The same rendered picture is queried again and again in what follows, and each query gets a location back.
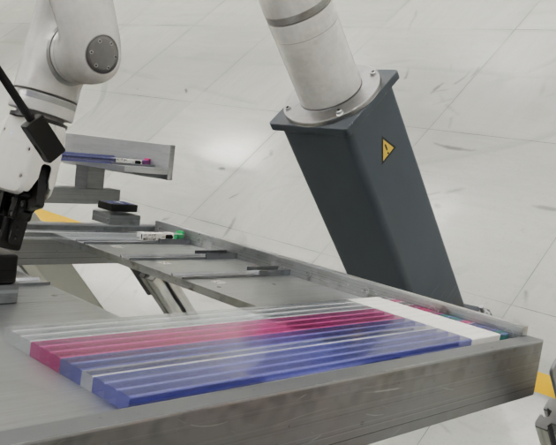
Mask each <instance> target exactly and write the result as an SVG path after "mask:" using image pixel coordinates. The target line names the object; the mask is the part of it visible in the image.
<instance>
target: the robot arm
mask: <svg viewBox="0 0 556 445"><path fill-rule="evenodd" d="M259 4H260V7H261V10H262V11H263V14H264V16H265V19H266V21H267V24H268V27H269V29H270V31H271V34H272V36H273V38H274V41H275V44H276V46H277V48H278V50H279V52H280V55H281V57H282V61H283V62H284V65H285V67H286V70H287V72H288V74H289V77H290V80H291V82H292V84H293V87H294V88H295V89H294V90H293V91H292V92H291V93H290V94H289V96H288V97H287V99H286V101H285V103H284V105H283V111H284V114H285V116H286V118H287V119H288V120H289V121H290V122H291V123H292V124H295V125H298V126H303V127H316V126H322V125H327V124H333V123H336V122H339V121H341V120H343V119H345V118H347V117H350V116H352V115H354V114H356V113H357V112H358V111H360V110H361V109H363V108H364V107H366V106H367V105H368V104H369V103H370V102H371V101H372V100H373V99H374V98H375V97H376V95H377V94H378V93H379V91H380V88H381V77H380V75H379V73H378V71H377V70H376V69H374V68H373V67H371V66H369V65H365V64H355V61H354V58H353V56H352V54H351V51H350V48H349V44H348V41H347V39H346V36H345V33H344V31H343V28H342V24H341V21H340V19H339V16H338V14H337V11H336V9H335V6H334V2H333V0H259ZM120 62H121V41H120V33H119V28H118V24H117V19H116V11H115V7H114V3H113V0H36V4H35V7H34V13H33V17H32V19H31V23H30V26H29V29H28V33H27V36H26V42H25V45H24V48H23V51H22V55H21V58H20V61H19V68H18V70H17V74H16V77H15V80H14V84H13V85H14V87H15V88H16V90H17V91H18V93H19V95H20V96H21V98H22V99H23V101H24V102H25V104H26V106H27V107H28V108H29V110H30V111H31V113H32V114H33V115H35V114H42V115H43V116H44V117H45V118H46V120H47V122H48V123H49V125H50V127H51V128H52V130H53V131H54V133H55V134H56V136H57V137H58V139H59V140H60V142H61V143H62V145H64V136H65V131H67V128H68V126H66V125H64V123H68V124H72V122H73V118H74V116H75V112H76V108H77V105H78V102H79V97H80V93H81V90H82V87H83V85H96V84H101V83H104V82H106V81H108V80H110V79H112V78H113V77H114V76H115V74H116V73H117V71H118V68H119V66H120ZM8 105H10V106H12V107H13V108H16V109H15V110H12V109H11V110H10V113H9V114H10V115H9V116H8V118H7V120H6V122H5V124H4V127H3V130H2V131H1V133H0V247H1V248H5V249H10V250H15V251H19V250H20V248H21V245H22V242H23V238H24V235H25V232H26V226H27V223H28V222H30V220H31V218H32V215H33V212H34V211H35V210H38V209H41V208H43V207H44V202H45V200H46V199H48V198H49V197H50V196H51V193H52V192H53V189H54V186H55V183H56V178H57V174H58V171H59V166H60V162H61V158H62V155H60V156H58V157H57V158H56V159H55V160H54V161H53V162H52V163H48V162H44V161H43V160H42V158H41V157H40V155H39V154H38V152H37V151H36V149H35V148H34V146H33V145H32V143H31V142H30V140H29V139H28V137H27V136H26V135H25V133H24V132H23V130H22V129H21V127H20V126H21V125H22V124H24V123H25V122H26V119H25V118H24V116H23V115H22V113H21V112H20V110H19V108H18V107H17V105H16V104H15V102H14V101H13V99H12V98H11V97H10V100H9V102H8ZM24 195H25V196H24ZM27 196H28V197H27ZM12 197H13V198H12ZM22 200H23V201H22ZM21 201H22V202H21ZM20 202H21V203H20Z"/></svg>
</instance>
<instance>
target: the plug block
mask: <svg viewBox="0 0 556 445"><path fill-rule="evenodd" d="M20 127H21V129H22V130H23V132H24V133H25V135H26V136H27V137H28V139H29V140H30V142H31V143H32V145H33V146H34V148H35V149H36V151H37V152H38V154H39V155H40V157H41V158H42V160H43V161H44V162H48V163H52V162H53V161H54V160H55V159H56V158H57V157H58V156H60V155H61V154H62V153H63V152H65V148H64V146H63V145H62V143H61V142H60V140H59V139H58V137H57V136H56V134H55V133H54V131H53V130H52V128H51V127H50V125H49V123H48V122H47V120H46V118H45V117H44V116H43V115H42V114H35V115H34V120H33V121H31V122H27V121H26V122H25V123H24V124H22V125H21V126H20Z"/></svg>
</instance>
